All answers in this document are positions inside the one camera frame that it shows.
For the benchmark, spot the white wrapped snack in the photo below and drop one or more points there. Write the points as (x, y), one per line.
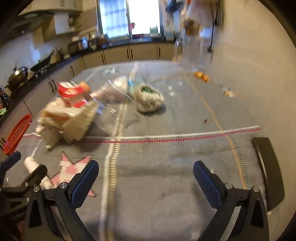
(148, 103)

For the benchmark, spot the red plastic basket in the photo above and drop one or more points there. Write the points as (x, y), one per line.
(16, 134)

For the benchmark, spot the clear plastic container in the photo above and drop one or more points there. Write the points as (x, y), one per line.
(189, 58)

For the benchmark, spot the white wrapper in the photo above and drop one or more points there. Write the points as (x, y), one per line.
(31, 163)

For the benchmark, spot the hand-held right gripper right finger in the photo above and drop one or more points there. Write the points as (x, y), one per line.
(207, 183)

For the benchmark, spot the range hood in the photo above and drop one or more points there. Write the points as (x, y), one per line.
(30, 22)

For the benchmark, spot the kitchen window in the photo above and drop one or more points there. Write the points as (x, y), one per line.
(129, 18)

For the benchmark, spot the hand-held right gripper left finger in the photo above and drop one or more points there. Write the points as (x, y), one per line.
(84, 183)

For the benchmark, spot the lidded steel wok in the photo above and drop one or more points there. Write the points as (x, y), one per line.
(17, 77)

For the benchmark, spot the gold tin lid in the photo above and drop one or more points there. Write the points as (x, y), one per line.
(78, 125)

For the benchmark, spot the orange crumpled wrapper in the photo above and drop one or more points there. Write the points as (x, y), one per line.
(202, 77)

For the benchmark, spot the dark sauce bottle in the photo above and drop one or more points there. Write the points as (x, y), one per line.
(4, 98)

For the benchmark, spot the hanging bag with brown contents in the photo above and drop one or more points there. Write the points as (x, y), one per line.
(192, 26)

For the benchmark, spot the teal utensil holder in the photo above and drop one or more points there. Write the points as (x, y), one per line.
(170, 32)

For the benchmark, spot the orange drink carton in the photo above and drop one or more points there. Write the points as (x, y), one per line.
(69, 92)

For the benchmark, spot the black kitchen countertop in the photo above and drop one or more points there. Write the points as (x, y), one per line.
(76, 54)

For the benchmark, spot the grey printed tablecloth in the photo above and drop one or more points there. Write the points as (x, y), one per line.
(161, 157)

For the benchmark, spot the clear plastic packaging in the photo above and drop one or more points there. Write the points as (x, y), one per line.
(111, 111)

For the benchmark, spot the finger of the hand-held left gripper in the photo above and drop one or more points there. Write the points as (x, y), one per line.
(37, 173)
(11, 160)

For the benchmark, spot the gold candy wrapper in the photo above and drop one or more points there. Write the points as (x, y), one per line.
(229, 93)

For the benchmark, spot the green dish soap pack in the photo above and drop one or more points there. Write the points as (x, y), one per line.
(155, 31)

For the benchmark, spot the beige kitchen cabinets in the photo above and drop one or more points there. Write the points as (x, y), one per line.
(115, 54)

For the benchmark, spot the black wok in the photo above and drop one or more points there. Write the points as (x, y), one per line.
(44, 61)

